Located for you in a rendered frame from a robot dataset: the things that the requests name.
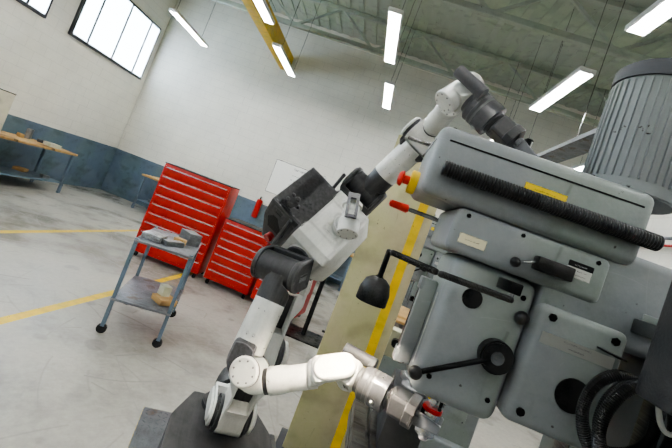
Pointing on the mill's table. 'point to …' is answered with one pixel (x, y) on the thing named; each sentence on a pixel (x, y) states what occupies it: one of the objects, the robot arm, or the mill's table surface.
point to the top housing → (454, 197)
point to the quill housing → (467, 335)
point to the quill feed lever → (497, 358)
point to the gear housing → (491, 233)
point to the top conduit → (554, 206)
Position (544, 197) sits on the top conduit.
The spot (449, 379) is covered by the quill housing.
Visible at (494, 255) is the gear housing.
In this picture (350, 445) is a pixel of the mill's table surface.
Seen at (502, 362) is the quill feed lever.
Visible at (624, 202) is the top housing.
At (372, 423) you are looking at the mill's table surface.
